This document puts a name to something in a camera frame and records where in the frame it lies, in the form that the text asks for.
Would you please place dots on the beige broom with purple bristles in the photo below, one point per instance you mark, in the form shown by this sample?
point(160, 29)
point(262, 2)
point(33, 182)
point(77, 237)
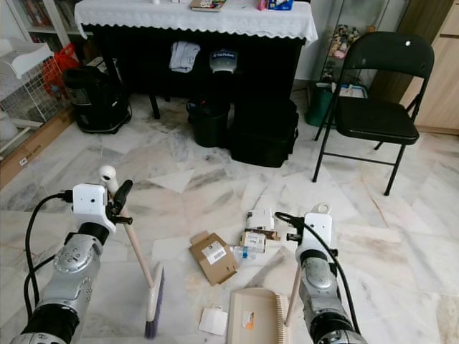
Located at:
point(140, 251)

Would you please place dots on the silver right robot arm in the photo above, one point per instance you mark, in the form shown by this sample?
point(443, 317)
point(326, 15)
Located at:
point(319, 287)

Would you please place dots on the wooden floor plinth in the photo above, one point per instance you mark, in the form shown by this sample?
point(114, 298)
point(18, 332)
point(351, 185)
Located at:
point(36, 147)

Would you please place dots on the black floor appliance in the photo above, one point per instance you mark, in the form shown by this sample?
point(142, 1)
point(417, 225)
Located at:
point(93, 97)

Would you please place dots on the clear plastic bottle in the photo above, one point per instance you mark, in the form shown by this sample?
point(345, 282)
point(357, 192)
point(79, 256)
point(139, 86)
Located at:
point(247, 252)

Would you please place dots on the flat brown cardboard box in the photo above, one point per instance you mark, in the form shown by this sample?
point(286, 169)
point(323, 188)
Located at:
point(213, 256)

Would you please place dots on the black waste bin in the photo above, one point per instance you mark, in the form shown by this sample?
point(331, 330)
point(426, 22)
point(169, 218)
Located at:
point(208, 125)

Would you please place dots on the black fabric case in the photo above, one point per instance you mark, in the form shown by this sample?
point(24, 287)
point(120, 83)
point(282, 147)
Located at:
point(262, 132)

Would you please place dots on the white paper card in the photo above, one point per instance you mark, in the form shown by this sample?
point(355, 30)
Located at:
point(214, 321)

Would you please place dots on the white round vase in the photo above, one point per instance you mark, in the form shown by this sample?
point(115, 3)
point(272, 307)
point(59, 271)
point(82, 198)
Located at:
point(7, 129)

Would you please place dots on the green bin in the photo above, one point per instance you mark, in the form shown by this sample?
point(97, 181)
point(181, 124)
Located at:
point(319, 104)

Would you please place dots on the red plastic bag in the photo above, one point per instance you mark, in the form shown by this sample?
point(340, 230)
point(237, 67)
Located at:
point(59, 64)

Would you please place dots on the black folding chair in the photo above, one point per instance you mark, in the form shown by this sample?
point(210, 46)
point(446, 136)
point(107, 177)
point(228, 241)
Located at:
point(376, 118)

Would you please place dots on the grey white hanging cloth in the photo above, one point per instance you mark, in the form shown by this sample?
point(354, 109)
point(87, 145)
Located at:
point(184, 57)

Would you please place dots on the white plastic tray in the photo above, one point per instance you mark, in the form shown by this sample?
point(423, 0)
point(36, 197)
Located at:
point(23, 57)

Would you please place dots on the white lace tablecloth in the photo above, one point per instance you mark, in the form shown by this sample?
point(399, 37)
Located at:
point(186, 18)

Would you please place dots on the white bookshelf with books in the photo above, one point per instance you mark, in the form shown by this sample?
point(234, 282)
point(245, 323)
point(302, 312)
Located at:
point(36, 14)

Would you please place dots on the glass display cabinet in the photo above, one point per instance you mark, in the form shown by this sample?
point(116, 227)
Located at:
point(344, 39)

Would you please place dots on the book with colourful cover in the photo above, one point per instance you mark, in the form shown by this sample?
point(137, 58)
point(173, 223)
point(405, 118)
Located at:
point(208, 5)

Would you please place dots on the light wood cabinet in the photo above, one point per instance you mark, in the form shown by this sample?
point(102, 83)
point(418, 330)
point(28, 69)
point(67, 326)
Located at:
point(441, 86)

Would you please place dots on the pink packet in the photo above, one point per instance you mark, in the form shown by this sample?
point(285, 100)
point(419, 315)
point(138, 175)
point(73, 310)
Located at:
point(262, 4)

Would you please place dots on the blue printed box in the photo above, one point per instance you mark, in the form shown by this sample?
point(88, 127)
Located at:
point(280, 3)

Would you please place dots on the brown wooden door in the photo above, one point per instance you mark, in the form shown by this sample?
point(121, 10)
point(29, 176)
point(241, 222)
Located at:
point(401, 18)

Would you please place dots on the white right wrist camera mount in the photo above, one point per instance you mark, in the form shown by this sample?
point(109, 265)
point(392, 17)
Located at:
point(318, 229)

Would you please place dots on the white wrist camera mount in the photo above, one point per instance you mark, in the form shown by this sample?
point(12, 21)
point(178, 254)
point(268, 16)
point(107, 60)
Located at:
point(90, 204)
point(318, 229)

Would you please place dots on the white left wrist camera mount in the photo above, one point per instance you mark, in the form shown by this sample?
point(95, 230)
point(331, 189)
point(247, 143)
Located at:
point(90, 204)

